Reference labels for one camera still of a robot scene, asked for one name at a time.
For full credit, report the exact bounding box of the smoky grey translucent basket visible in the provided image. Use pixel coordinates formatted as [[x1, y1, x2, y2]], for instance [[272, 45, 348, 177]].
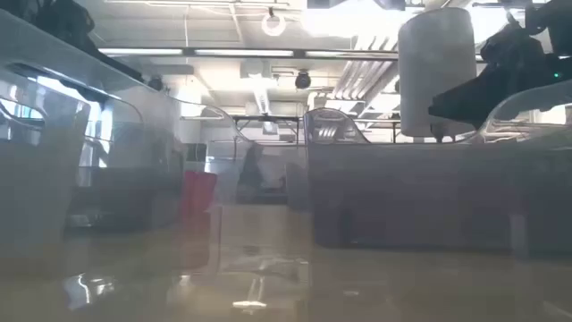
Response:
[[0, 8, 191, 251], [303, 106, 572, 251]]

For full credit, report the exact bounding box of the long ceiling light strip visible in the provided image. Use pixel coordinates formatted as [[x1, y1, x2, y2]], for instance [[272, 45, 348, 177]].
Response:
[[97, 47, 400, 59]]

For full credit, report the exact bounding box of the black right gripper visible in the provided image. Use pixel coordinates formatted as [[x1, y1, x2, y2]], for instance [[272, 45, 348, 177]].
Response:
[[427, 21, 572, 130]]

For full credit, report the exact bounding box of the white hanging ring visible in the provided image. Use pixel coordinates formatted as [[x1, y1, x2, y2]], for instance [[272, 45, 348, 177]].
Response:
[[260, 12, 288, 38]]

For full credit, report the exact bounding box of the white shade wooden base lamp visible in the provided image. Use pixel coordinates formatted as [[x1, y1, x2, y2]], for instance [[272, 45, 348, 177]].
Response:
[[398, 5, 477, 144]]

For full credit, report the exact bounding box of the red plastic basket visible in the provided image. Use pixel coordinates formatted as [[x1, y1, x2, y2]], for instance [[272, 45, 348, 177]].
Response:
[[181, 169, 219, 220]]

